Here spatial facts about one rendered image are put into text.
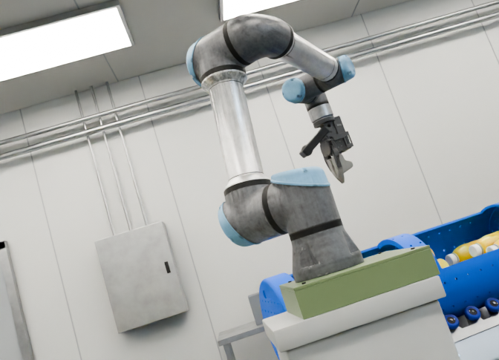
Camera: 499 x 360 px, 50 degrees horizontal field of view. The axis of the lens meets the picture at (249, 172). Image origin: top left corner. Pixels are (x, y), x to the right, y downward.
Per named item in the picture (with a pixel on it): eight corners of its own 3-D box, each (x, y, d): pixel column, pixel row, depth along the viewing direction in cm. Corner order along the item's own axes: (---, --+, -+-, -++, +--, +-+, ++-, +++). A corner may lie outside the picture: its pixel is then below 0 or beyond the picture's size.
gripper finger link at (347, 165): (359, 177, 168) (349, 149, 169) (343, 182, 166) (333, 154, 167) (356, 178, 171) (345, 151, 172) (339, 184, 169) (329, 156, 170)
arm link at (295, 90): (307, 67, 157) (321, 70, 167) (275, 83, 163) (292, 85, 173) (315, 91, 156) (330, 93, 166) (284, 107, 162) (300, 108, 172)
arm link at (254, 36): (259, -12, 121) (351, 51, 161) (222, 12, 127) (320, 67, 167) (270, 32, 118) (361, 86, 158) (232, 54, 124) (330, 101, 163)
